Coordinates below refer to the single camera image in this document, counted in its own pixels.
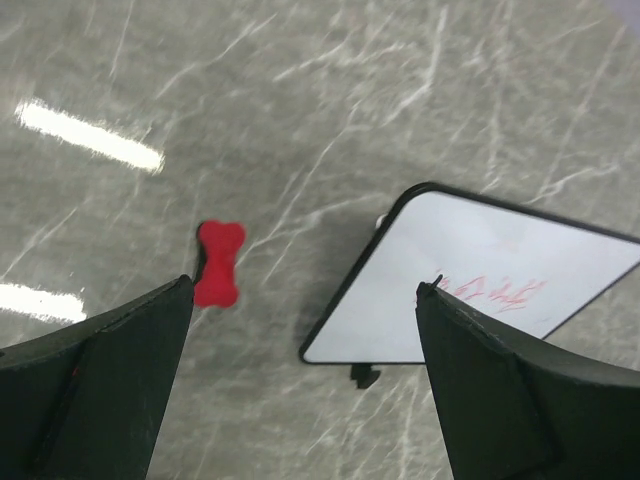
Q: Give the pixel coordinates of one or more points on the black-framed small whiteboard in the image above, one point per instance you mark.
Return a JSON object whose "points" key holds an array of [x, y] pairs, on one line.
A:
{"points": [[527, 268]]}

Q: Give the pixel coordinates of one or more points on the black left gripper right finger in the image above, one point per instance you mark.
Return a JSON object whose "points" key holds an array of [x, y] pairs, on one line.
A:
{"points": [[511, 406]]}

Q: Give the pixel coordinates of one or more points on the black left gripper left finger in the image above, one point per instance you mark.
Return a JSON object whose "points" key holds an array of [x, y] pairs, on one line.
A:
{"points": [[87, 401]]}

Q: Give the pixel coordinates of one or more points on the red bone-shaped eraser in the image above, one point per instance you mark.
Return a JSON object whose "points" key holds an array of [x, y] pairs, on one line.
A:
{"points": [[220, 244]]}

